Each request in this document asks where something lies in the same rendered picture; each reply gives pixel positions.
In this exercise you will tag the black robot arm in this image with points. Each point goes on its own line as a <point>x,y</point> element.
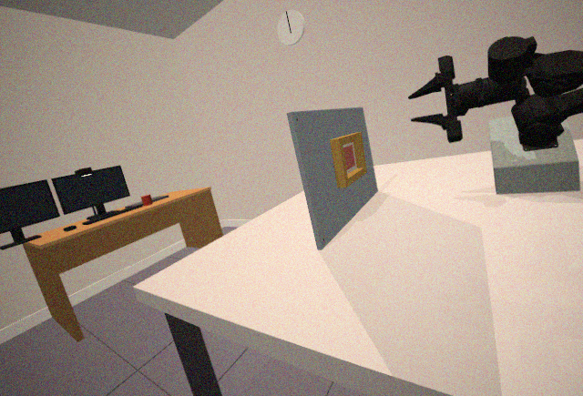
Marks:
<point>538,116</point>

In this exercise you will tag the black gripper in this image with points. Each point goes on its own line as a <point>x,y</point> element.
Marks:
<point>468,95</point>

